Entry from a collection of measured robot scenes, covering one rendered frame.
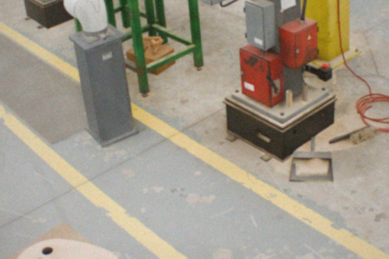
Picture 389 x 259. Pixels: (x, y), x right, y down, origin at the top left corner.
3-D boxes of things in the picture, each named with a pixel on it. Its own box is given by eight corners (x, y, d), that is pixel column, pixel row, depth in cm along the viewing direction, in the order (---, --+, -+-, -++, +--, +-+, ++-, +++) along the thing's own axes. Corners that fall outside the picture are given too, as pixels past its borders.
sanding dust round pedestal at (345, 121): (435, 98, 434) (435, 94, 432) (300, 200, 359) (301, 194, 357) (285, 35, 533) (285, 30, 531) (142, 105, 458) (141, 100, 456)
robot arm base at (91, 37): (92, 46, 384) (90, 38, 381) (77, 35, 401) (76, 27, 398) (119, 37, 392) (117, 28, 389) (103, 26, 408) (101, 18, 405)
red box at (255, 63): (284, 101, 389) (283, 46, 370) (269, 110, 383) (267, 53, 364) (254, 87, 406) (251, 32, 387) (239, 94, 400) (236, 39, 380)
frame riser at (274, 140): (341, 125, 418) (342, 92, 405) (276, 168, 386) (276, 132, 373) (285, 97, 452) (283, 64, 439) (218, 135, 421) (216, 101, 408)
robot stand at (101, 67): (103, 148, 419) (85, 49, 382) (85, 129, 439) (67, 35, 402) (139, 132, 430) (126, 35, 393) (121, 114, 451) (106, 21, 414)
